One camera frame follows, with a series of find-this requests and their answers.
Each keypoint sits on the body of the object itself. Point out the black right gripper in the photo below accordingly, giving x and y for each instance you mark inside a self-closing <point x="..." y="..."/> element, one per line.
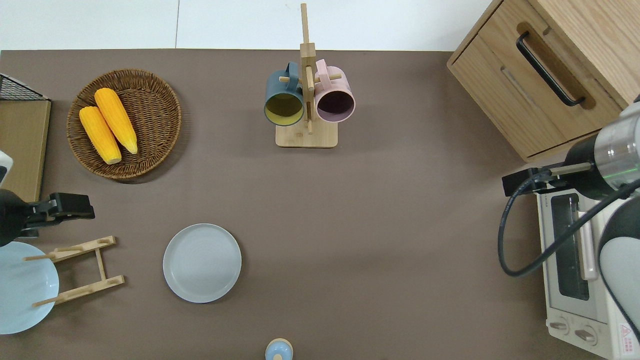
<point x="590" y="187"/>

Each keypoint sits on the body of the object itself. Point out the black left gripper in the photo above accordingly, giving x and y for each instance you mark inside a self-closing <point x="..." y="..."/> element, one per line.
<point x="12" y="217"/>

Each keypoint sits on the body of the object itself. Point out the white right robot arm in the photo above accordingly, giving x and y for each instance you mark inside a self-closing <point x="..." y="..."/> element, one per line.
<point x="622" y="265"/>

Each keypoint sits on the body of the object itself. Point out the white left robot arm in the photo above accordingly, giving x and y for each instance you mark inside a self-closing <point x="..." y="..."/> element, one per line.
<point x="5" y="159"/>

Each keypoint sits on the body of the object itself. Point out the light blue plate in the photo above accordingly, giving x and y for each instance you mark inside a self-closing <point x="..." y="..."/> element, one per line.
<point x="25" y="290"/>

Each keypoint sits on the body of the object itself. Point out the wooden plate rack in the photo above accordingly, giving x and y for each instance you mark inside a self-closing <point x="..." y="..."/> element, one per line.
<point x="100" y="286"/>

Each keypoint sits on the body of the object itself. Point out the gray plate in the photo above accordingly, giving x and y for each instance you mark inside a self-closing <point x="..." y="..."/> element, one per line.
<point x="202" y="262"/>

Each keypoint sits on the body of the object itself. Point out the wooden mug rack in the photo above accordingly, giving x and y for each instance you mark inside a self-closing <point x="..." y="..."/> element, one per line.
<point x="306" y="137"/>

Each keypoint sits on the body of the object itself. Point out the wooden shelf board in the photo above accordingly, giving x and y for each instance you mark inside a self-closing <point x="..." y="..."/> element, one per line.
<point x="22" y="145"/>

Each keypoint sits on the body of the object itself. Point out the wooden drawer with recessed grip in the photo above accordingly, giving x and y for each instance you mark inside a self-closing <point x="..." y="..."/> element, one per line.
<point x="500" y="100"/>

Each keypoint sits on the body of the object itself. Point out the yellow corn cob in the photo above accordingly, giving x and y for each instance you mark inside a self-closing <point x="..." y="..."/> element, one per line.
<point x="116" y="120"/>
<point x="99" y="134"/>

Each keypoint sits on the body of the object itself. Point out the white toaster oven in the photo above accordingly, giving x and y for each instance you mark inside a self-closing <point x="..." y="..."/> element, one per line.
<point x="560" y="307"/>

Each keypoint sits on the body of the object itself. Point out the brown wicker basket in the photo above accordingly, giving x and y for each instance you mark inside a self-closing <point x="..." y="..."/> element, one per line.
<point x="150" y="135"/>

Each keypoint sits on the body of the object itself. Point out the white oven knob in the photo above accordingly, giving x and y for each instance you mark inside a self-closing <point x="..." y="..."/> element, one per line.
<point x="585" y="335"/>
<point x="559" y="326"/>

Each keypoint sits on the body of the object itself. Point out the wooden drawer cabinet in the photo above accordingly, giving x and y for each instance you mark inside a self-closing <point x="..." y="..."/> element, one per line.
<point x="600" y="30"/>

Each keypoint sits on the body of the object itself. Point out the brown table mat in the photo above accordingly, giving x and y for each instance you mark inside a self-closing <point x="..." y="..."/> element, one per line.
<point x="350" y="225"/>

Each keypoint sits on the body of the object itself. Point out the pink mug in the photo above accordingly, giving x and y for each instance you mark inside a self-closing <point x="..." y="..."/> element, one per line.
<point x="336" y="102"/>

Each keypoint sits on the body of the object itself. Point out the dark teal mug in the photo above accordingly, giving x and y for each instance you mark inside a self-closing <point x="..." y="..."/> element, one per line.
<point x="282" y="107"/>

